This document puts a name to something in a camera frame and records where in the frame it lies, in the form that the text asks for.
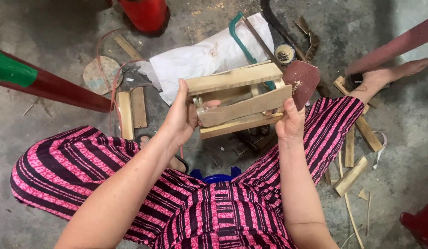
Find long wooden batten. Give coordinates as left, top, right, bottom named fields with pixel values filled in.
left=333, top=76, right=384, bottom=153

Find pink striped dress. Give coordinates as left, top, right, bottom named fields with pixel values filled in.
left=10, top=96, right=365, bottom=249

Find narrow wooden stick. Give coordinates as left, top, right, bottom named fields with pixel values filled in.
left=345, top=124, right=355, bottom=168

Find wooden slat frame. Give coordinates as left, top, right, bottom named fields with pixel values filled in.
left=185, top=60, right=293, bottom=140

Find blue plastic stool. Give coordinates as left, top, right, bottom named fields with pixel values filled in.
left=190, top=166, right=242, bottom=184

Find rusty metal bracket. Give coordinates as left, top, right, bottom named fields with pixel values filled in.
left=295, top=16, right=320, bottom=63

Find red plastic stool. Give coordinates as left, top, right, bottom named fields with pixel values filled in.
left=399, top=197, right=428, bottom=249

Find red gas cylinder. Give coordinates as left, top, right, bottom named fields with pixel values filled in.
left=117, top=0, right=171, bottom=35

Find thin bamboo sliver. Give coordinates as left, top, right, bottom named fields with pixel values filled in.
left=338, top=152, right=365, bottom=249

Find black rubber belt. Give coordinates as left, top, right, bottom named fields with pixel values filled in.
left=260, top=0, right=332, bottom=98

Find person's left hand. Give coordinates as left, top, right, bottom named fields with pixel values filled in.
left=158, top=78, right=221, bottom=147

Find red green metal pipe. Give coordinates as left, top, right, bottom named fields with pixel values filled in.
left=0, top=45, right=114, bottom=113

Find thin wooden strip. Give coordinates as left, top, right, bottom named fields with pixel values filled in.
left=114, top=34, right=144, bottom=61

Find reddish brown sandpaper sheet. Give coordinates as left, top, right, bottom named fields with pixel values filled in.
left=282, top=60, right=321, bottom=111

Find black sandal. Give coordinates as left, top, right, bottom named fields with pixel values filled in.
left=134, top=134, right=190, bottom=174

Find person's foot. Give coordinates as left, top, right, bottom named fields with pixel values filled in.
left=349, top=57, right=428, bottom=105

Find short wooden block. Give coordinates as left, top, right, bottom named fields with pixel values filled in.
left=333, top=156, right=369, bottom=198

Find pale wooden plank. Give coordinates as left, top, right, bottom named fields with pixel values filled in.
left=118, top=91, right=135, bottom=140

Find white woven sack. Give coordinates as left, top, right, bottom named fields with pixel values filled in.
left=136, top=12, right=275, bottom=106

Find brown wooden plank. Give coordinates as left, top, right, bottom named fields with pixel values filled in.
left=130, top=86, right=148, bottom=129

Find black tape roll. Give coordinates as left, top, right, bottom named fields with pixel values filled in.
left=345, top=73, right=364, bottom=91

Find dark red metal pipe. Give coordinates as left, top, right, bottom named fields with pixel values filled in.
left=345, top=15, right=428, bottom=77

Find green frame hacksaw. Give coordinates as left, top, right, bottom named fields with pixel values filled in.
left=229, top=11, right=287, bottom=91

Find round grey disc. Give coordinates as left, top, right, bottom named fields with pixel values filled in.
left=83, top=56, right=123, bottom=95

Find red thin cable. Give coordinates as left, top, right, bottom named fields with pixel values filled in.
left=96, top=28, right=184, bottom=160

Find person's right hand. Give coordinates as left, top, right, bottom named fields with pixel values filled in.
left=275, top=98, right=306, bottom=143

